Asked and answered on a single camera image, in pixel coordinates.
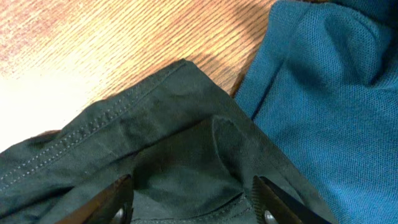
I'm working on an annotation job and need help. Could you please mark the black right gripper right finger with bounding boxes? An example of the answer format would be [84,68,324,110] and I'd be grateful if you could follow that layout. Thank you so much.
[252,175,330,224]

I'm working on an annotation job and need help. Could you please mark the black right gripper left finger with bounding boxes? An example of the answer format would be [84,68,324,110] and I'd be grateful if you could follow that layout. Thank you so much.
[57,175,134,224]

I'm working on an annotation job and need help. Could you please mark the black shorts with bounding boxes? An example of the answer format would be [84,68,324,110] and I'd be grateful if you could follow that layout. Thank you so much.
[1,60,336,223]

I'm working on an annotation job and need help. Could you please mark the blue polo shirt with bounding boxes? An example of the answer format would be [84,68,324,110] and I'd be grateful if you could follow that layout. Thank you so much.
[235,0,397,223]

